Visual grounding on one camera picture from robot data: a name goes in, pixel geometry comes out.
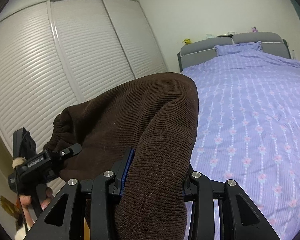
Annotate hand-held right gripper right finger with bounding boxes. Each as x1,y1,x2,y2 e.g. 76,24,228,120
182,164,282,240

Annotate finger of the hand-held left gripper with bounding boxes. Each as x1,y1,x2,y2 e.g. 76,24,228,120
51,144,82,159

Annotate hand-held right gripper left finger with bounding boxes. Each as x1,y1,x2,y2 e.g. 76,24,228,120
24,148,136,240

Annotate brown fleece pants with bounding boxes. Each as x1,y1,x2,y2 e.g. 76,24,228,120
42,72,200,240

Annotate person's left forearm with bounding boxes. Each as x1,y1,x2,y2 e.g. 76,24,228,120
14,207,38,240

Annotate person's left hand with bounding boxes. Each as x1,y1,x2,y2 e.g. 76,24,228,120
19,186,54,215

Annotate yellow object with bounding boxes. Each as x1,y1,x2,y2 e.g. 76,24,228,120
0,196,22,218

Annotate purple floral duvet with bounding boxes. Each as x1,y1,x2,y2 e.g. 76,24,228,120
181,50,300,240

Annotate white louvered wardrobe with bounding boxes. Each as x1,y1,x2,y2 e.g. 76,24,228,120
0,0,168,160

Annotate grey bed headboard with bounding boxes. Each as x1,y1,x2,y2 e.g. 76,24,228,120
177,32,292,73

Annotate purple floral pillow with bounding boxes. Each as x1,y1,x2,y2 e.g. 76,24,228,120
214,41,263,56

